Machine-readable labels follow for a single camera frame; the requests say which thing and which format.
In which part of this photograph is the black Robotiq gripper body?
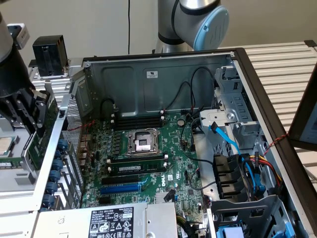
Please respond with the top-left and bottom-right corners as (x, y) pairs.
(0, 53), (36, 100)

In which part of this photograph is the green graphics card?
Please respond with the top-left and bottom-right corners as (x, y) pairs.
(21, 95), (60, 172)

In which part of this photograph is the black CPU cooler block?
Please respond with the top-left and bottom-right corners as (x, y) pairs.
(32, 34), (69, 77)

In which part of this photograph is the silver CPU chip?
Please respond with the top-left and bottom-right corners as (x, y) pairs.
(0, 135), (15, 158)

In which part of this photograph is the grey parts rack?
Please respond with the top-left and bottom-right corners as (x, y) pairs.
(0, 71), (62, 196)

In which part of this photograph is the open grey PC case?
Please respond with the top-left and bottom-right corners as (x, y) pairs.
(31, 47), (317, 238)

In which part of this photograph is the RAM slot with black clips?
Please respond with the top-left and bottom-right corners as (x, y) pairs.
(108, 158), (166, 169)
(114, 122), (163, 131)
(114, 117), (163, 125)
(108, 151), (165, 162)

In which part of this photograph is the long black expansion slot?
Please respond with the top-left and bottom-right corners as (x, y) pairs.
(101, 174), (140, 186)

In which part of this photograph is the silver CPU socket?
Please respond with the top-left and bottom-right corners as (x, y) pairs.
(123, 127), (163, 158)

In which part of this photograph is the silver power supply unit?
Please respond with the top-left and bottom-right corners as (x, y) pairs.
(32, 202), (179, 238)

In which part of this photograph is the RAM slot with white clips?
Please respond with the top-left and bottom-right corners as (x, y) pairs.
(110, 110), (165, 122)
(110, 116), (165, 128)
(106, 154), (168, 165)
(106, 162), (169, 175)

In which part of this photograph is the green Dell motherboard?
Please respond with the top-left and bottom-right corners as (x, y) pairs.
(80, 113), (208, 224)

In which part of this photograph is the silver chipset heat sink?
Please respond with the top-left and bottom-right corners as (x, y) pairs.
(155, 192), (175, 204)

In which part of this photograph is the grey disk bay cage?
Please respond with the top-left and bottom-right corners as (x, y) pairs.
(199, 65), (263, 152)

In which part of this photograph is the pale blue plastic block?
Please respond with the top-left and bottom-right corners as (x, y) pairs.
(215, 226), (246, 238)

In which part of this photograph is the blue grey drive cage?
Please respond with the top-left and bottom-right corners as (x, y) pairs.
(207, 194), (298, 238)

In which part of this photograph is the dark framed monitor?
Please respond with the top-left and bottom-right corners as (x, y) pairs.
(288, 61), (317, 152)

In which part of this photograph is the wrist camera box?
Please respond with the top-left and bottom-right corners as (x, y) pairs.
(6, 23), (31, 50)

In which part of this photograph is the red black twisted wire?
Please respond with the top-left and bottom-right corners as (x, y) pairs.
(66, 119), (97, 159)
(262, 132), (289, 157)

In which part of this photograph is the thick black wire loop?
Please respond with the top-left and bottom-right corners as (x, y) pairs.
(100, 97), (118, 124)

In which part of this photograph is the thin black hanging cable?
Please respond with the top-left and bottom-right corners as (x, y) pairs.
(127, 0), (131, 55)

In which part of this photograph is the thin black wire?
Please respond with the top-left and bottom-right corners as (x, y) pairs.
(190, 66), (216, 115)
(163, 81), (192, 112)

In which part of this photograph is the blue SATA wire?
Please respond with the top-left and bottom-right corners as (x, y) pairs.
(241, 156), (267, 199)
(209, 121), (248, 164)

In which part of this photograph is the black plastic fan duct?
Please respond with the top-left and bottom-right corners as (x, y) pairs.
(212, 153), (247, 200)

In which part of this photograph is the coloured power wire bundle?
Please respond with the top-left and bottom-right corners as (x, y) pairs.
(247, 153), (284, 190)

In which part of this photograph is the blue drive rail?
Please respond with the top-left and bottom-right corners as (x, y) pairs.
(284, 221), (297, 238)

